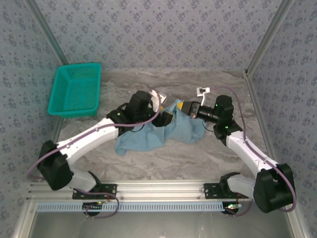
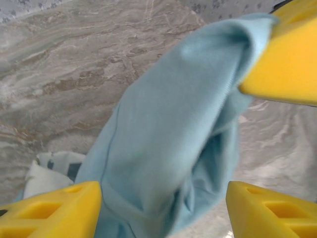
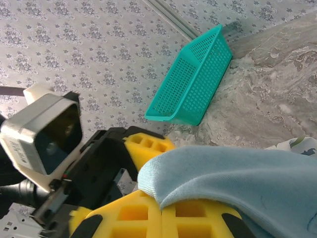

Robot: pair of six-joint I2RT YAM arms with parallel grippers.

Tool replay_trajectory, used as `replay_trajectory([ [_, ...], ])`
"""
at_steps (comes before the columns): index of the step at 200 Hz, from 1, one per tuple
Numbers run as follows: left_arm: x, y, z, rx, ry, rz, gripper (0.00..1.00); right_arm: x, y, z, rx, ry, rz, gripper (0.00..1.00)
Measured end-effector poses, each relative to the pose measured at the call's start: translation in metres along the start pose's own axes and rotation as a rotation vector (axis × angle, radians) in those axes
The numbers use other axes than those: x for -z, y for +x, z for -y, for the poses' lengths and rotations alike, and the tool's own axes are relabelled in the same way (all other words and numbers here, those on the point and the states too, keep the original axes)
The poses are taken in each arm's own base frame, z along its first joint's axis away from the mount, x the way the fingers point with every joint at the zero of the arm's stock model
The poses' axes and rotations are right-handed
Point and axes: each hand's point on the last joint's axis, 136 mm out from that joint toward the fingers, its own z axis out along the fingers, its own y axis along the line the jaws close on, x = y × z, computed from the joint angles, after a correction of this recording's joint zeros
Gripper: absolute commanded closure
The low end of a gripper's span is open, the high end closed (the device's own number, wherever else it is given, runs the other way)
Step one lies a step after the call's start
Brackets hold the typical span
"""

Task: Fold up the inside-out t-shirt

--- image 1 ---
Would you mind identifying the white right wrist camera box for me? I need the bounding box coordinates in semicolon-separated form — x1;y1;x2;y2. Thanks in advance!
195;86;211;107

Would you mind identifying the teal plastic mesh basket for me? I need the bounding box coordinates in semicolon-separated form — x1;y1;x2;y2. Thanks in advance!
47;61;103;119

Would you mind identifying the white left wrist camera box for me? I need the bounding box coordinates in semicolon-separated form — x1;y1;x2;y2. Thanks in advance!
148;89;167;113

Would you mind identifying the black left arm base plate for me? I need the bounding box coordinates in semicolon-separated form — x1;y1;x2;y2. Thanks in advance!
72;183;117;200

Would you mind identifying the small black electronics module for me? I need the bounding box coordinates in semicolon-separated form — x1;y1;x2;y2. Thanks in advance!
82;202;104;211
222;202;243;214

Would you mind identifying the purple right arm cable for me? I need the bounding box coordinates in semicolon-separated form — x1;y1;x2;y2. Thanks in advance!
209;85;298;218

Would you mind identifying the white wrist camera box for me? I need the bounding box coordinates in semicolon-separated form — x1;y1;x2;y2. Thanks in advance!
195;86;211;107
148;89;167;113

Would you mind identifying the aluminium frame crossbar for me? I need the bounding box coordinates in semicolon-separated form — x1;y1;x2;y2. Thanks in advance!
26;180;297;202

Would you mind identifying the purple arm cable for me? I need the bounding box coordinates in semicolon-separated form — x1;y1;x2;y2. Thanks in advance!
209;85;298;218
26;89;164;219

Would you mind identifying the grey metal panel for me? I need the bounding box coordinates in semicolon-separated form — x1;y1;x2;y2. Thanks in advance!
29;210;295;238

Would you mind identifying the light blue t-shirt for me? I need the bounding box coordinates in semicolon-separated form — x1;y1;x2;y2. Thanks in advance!
114;98;207;157

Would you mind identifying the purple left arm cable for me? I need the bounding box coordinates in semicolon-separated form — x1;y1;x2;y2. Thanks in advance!
26;89;164;219

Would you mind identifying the aluminium corner post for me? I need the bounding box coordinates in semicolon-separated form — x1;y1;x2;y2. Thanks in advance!
244;0;296;78
24;0;75;78

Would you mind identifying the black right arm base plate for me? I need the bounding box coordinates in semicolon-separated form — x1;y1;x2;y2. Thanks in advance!
204;182;250;200

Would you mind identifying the aluminium frame leg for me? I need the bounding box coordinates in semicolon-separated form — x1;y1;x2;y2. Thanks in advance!
12;200;38;238
283;200;310;238

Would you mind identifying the grey slotted cable duct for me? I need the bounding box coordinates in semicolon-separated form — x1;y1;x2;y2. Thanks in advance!
36;201;230;213

